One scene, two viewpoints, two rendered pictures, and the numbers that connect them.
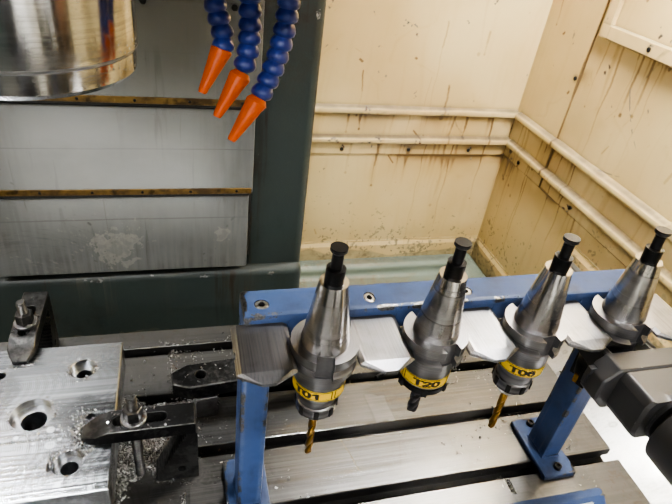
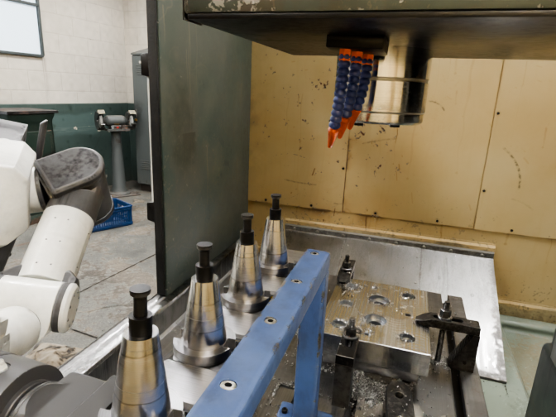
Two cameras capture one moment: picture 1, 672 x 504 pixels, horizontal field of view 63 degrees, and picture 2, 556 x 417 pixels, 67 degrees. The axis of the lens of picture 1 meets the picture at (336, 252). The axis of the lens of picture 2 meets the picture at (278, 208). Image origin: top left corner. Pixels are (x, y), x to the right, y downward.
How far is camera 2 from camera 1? 0.86 m
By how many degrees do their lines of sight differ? 108
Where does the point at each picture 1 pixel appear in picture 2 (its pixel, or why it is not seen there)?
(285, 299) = (313, 259)
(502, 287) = (256, 342)
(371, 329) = (272, 281)
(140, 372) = (436, 402)
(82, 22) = not seen: hidden behind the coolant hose
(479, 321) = (239, 323)
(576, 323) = (178, 378)
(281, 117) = not seen: outside the picture
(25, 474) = (337, 313)
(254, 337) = (295, 254)
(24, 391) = (393, 319)
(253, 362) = not seen: hidden behind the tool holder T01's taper
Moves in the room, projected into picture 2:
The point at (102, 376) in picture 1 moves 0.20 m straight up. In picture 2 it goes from (397, 342) to (410, 251)
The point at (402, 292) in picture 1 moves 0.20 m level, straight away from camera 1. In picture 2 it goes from (291, 293) to (445, 371)
